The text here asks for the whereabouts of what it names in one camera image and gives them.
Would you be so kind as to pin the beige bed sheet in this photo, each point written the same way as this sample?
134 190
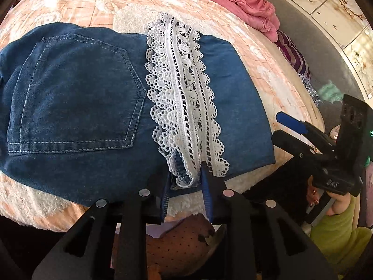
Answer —
279 73

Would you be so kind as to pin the orange dotted clothing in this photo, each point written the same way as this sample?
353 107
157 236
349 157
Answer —
174 245

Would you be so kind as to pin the blue denim pants lace trim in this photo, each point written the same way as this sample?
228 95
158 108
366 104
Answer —
72 93

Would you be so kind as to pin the blue patterned cloth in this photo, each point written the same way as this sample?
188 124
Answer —
309 89

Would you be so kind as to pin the pink duvet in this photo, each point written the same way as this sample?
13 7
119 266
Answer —
247 5

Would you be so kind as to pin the person's right forearm green sleeve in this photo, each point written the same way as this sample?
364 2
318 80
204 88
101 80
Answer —
338 236

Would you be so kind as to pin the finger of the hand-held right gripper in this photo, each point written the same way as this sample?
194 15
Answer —
291 122
291 143

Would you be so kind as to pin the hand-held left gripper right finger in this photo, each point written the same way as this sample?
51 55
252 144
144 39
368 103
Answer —
207 194

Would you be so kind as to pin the blossom wall painting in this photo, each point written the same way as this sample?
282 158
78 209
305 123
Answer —
343 14

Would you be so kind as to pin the teal cloth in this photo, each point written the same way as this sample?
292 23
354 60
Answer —
330 91

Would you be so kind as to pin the peach printed fleece blanket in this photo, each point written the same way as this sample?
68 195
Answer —
87 5

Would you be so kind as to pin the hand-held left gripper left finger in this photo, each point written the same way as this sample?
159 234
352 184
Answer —
166 198

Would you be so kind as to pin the person's right hand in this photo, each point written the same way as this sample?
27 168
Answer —
342 205

